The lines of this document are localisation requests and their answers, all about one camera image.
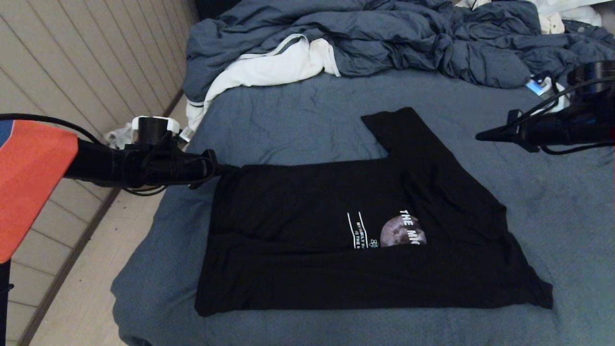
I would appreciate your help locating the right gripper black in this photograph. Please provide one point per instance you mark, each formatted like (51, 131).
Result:
(571, 127)

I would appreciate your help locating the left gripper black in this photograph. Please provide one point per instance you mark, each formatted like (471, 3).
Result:
(168, 166)

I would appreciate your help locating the black moon print T-shirt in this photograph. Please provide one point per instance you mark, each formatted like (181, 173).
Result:
(312, 269)

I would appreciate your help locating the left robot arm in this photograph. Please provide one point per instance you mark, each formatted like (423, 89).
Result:
(33, 182)

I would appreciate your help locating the blue bed sheet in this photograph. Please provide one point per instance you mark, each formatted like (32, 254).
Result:
(312, 134)

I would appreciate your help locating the white blanket grey stripe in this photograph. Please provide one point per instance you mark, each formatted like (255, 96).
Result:
(269, 69)

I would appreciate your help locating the clear plastic bin liner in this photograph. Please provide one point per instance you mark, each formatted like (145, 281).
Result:
(117, 137)

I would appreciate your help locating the crumpled blue duvet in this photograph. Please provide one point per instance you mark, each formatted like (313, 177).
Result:
(384, 38)

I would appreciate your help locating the black headboard panel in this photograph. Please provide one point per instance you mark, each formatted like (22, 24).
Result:
(211, 8)

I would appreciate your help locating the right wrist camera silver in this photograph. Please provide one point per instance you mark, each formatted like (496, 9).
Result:
(538, 86)

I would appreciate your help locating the right motor cylinder white bracket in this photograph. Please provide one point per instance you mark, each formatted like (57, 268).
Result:
(593, 74)

